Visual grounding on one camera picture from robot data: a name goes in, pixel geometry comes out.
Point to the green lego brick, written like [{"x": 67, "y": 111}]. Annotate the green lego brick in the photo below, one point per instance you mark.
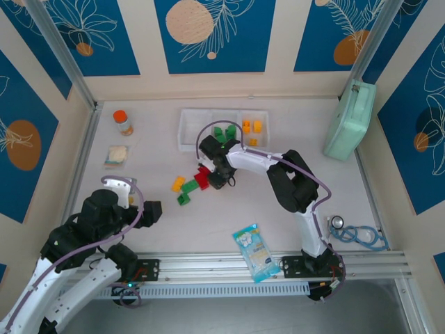
[
  {"x": 230, "y": 131},
  {"x": 219, "y": 133},
  {"x": 189, "y": 187},
  {"x": 184, "y": 199}
]

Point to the blue snack bag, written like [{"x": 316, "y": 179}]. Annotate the blue snack bag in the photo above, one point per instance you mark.
[{"x": 256, "y": 254}]

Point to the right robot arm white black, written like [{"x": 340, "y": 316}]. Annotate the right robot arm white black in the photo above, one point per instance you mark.
[{"x": 292, "y": 181}]

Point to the yellow lego brick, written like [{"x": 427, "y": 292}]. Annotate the yellow lego brick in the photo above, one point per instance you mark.
[
  {"x": 247, "y": 126},
  {"x": 178, "y": 184},
  {"x": 253, "y": 142},
  {"x": 258, "y": 126}
]

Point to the aluminium side rail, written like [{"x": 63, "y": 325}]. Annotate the aluminium side rail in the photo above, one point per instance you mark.
[
  {"x": 82, "y": 156},
  {"x": 373, "y": 198}
]

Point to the black controller board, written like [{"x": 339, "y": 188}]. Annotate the black controller board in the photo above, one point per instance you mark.
[
  {"x": 127, "y": 292},
  {"x": 318, "y": 295}
]

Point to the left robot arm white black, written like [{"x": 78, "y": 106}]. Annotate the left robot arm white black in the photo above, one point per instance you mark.
[{"x": 87, "y": 283}]

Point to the orange lid spice bottle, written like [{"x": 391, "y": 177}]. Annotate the orange lid spice bottle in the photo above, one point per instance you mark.
[{"x": 123, "y": 121}]

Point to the white divided sorting tray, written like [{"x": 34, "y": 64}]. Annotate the white divided sorting tray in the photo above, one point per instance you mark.
[{"x": 191, "y": 128}]

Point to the clear packet with cream contents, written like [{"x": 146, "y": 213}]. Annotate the clear packet with cream contents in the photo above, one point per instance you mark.
[{"x": 117, "y": 156}]

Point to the aluminium frame post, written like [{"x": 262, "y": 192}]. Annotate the aluminium frame post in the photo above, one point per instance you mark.
[
  {"x": 60, "y": 52},
  {"x": 379, "y": 35}
]

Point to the mint green zip case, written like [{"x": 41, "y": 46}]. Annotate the mint green zip case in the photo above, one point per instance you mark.
[{"x": 349, "y": 118}]

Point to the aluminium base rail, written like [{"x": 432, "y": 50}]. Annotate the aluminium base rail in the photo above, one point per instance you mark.
[{"x": 215, "y": 264}]

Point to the blue stethoscope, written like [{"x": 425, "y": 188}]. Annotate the blue stethoscope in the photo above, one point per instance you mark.
[{"x": 365, "y": 238}]

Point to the red lego brick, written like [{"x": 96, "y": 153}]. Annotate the red lego brick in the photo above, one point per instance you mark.
[
  {"x": 202, "y": 181},
  {"x": 202, "y": 170}
]

